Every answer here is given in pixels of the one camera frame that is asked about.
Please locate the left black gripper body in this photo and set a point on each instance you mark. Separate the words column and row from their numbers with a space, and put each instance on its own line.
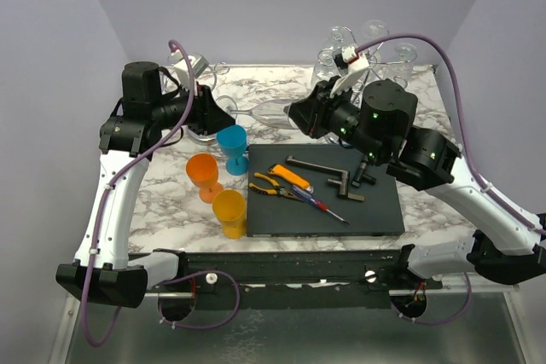
column 172, row 110

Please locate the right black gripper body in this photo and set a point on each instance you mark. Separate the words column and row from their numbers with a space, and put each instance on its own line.
column 339, row 118

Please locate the small clear wine glass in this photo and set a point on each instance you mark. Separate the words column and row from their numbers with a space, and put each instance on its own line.
column 272, row 113

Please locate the clear tumbler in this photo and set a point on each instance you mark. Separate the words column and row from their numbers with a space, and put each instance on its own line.
column 403, row 69

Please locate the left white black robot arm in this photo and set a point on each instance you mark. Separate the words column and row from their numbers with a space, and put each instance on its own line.
column 153, row 101

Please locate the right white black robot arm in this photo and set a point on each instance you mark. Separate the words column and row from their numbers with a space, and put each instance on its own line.
column 507, row 245

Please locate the tall chrome wine glass rack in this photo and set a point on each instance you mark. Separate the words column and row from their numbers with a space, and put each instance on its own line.
column 377, row 71

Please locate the blue plastic goblet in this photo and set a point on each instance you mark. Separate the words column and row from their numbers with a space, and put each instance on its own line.
column 233, row 144

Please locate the orange plastic goblet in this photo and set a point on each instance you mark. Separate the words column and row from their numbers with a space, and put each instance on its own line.
column 202, row 170

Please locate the black t-shaped tool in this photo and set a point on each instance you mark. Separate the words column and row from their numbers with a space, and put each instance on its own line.
column 361, row 176

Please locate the yellow utility knife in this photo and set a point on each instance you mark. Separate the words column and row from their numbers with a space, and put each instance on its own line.
column 291, row 177

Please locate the dark grey tray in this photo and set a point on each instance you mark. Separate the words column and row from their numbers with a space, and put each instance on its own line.
column 276, row 216

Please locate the red blue screwdriver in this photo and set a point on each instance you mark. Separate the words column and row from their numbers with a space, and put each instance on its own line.
column 312, row 200

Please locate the yellow plastic cup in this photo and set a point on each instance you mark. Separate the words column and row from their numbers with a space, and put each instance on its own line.
column 230, row 208

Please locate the small chrome wire rack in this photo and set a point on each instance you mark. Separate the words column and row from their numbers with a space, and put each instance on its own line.
column 209, row 78

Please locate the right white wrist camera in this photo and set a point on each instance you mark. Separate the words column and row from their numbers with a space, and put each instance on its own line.
column 356, row 65

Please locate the long black metal bracket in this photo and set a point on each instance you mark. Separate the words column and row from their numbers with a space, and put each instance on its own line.
column 338, row 177

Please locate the yellow handled pliers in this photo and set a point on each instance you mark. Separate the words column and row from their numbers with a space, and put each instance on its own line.
column 275, row 188

